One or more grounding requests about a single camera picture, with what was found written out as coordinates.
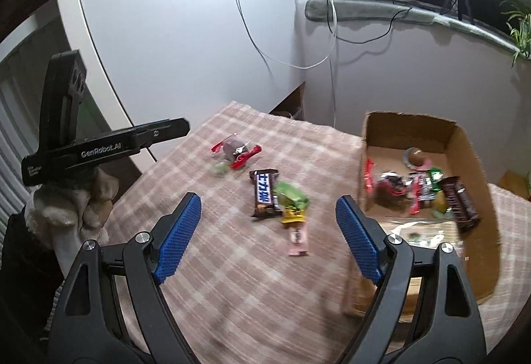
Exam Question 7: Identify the red wrapped brown cake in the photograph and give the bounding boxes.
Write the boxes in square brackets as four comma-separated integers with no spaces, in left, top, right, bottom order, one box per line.
[211,133,262,175]

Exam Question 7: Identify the red wrapper in box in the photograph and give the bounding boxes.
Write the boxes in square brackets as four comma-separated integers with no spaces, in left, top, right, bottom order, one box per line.
[364,157,375,200]

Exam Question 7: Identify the white cable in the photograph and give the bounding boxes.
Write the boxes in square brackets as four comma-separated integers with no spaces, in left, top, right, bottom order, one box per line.
[215,0,340,129]

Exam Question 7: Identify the pink candy packet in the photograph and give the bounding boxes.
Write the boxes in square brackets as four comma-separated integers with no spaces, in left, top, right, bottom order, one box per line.
[288,223,309,257]

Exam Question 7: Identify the dark brown chocolate bar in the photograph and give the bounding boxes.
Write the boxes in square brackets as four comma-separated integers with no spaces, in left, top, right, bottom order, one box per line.
[438,176,481,232]

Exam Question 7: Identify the dark green candy packet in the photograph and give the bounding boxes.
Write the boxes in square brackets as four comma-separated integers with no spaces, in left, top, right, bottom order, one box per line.
[427,167,444,193]

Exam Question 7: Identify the round chocolate ball candy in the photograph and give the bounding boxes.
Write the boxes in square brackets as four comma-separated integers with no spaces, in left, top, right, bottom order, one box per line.
[402,147,432,172]

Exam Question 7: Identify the white cabinet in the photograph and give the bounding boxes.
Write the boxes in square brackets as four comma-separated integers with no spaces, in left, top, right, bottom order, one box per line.
[58,0,302,128]

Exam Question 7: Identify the pink plaid tablecloth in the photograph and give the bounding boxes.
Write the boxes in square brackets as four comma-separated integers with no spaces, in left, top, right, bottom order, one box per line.
[97,103,530,363]

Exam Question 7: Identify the snickers bar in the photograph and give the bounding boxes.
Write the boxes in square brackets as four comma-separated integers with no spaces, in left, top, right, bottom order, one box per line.
[249,168,283,219]

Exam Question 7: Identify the cracker pack clear wrapper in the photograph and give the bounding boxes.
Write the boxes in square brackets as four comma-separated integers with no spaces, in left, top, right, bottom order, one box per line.
[380,218,464,258]

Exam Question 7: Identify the light green snack packet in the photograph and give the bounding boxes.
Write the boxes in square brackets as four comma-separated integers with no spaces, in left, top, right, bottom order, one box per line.
[273,182,310,210]

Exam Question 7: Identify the green potted plant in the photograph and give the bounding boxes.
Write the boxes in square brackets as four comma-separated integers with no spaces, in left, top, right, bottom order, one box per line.
[501,1,531,67]

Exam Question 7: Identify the left hand white glove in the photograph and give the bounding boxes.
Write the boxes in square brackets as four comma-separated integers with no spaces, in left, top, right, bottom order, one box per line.
[24,167,119,277]

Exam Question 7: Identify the red silver candy wrappers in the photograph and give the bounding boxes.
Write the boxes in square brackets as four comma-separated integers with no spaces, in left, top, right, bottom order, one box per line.
[373,171,436,215]

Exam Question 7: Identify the black cable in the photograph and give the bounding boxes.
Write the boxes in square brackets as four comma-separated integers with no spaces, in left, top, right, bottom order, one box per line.
[319,0,414,46]

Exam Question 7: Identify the brown cardboard box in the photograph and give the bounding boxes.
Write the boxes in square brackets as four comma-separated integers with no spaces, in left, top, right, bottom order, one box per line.
[355,111,500,303]

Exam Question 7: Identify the yellow candy packet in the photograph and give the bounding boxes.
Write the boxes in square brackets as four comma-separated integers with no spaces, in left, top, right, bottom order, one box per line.
[282,208,306,226]

